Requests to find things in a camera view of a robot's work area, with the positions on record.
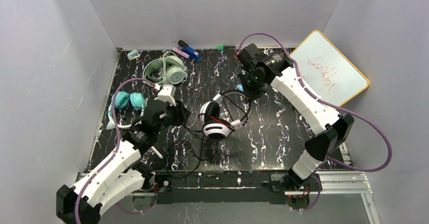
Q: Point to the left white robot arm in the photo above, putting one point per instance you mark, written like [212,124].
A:
[119,173]

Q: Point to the black and white headphones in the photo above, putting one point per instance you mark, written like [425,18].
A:
[215,129]

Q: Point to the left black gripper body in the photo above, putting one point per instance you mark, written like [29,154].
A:
[179,114]

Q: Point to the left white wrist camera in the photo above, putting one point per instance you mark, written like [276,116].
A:
[166,93]

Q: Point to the blue stapler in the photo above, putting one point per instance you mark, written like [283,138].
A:
[184,47]

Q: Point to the teal cat ear headphones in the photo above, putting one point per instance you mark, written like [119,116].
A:
[121,101]

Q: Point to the white board orange frame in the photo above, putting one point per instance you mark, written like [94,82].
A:
[327,70]

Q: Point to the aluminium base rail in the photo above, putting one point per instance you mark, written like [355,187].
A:
[255,186]

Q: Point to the pink highlighter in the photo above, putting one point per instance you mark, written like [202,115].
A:
[181,53]

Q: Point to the green capped white marker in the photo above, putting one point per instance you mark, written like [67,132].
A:
[157,152]

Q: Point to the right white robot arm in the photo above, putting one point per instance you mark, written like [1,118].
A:
[330,128]

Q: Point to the mint green gaming headphones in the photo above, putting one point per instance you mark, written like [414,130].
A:
[169,69]

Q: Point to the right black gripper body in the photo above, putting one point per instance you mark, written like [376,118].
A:
[254,89]

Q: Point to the small light blue eraser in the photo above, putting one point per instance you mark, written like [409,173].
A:
[133,54]

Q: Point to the light blue marker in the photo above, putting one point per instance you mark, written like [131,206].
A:
[239,88]

